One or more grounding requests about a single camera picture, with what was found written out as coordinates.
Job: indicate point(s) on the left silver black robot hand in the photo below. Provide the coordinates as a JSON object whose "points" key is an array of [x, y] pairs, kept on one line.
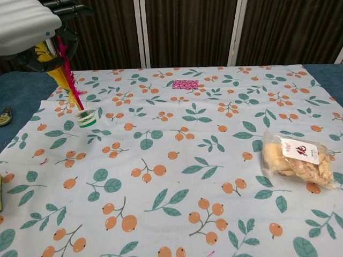
{"points": [[24, 26]]}

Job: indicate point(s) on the black folding screen panel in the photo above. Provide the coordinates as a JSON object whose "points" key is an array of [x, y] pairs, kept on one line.
{"points": [[107, 32], [289, 29], [187, 32]]}

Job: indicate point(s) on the small green tape measure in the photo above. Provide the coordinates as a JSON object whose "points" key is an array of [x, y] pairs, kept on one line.
{"points": [[5, 116]]}

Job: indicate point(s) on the yellow sponge block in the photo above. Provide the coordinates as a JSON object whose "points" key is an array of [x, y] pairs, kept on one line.
{"points": [[1, 192]]}

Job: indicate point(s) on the pink patterned rectangular patch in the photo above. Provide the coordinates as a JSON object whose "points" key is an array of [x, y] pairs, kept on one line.
{"points": [[185, 84]]}

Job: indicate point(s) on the floral print tablecloth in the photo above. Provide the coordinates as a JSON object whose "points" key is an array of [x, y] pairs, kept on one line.
{"points": [[174, 174]]}

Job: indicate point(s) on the clear bag of snacks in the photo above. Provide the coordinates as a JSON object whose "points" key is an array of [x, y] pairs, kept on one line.
{"points": [[297, 160]]}

